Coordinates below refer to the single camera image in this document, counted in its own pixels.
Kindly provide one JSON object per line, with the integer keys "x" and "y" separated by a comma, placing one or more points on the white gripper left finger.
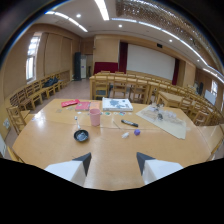
{"x": 71, "y": 170}

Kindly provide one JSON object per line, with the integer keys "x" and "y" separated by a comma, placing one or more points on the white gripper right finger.
{"x": 156, "y": 169}

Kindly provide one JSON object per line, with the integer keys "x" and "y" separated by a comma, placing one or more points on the small black frying pan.
{"x": 81, "y": 134}

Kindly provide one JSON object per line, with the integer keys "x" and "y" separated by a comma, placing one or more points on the beige paper sheet with objects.
{"x": 163, "y": 120}

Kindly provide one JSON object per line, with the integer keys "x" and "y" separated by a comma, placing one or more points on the black marker pen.
{"x": 129, "y": 123}

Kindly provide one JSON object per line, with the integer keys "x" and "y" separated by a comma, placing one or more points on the pink plastic cup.
{"x": 95, "y": 116}

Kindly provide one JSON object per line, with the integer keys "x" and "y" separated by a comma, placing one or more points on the pink notebook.
{"x": 83, "y": 106}

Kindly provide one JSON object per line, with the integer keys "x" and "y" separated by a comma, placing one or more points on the red flat packet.
{"x": 70, "y": 103}

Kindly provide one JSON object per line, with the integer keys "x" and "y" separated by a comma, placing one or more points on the wooden chair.
{"x": 16, "y": 118}
{"x": 120, "y": 87}
{"x": 100, "y": 87}
{"x": 138, "y": 90}

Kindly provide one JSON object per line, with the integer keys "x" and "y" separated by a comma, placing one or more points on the dark bag on chairs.
{"x": 50, "y": 82}

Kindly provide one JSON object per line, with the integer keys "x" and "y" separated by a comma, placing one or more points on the white projection screen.
{"x": 150, "y": 61}

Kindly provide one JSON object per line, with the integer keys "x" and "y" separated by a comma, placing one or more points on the dark red podium cloth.
{"x": 106, "y": 67}

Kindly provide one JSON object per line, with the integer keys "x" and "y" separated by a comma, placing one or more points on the dark red curtain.
{"x": 123, "y": 57}

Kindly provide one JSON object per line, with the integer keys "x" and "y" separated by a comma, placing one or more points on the window with bright light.
{"x": 31, "y": 59}

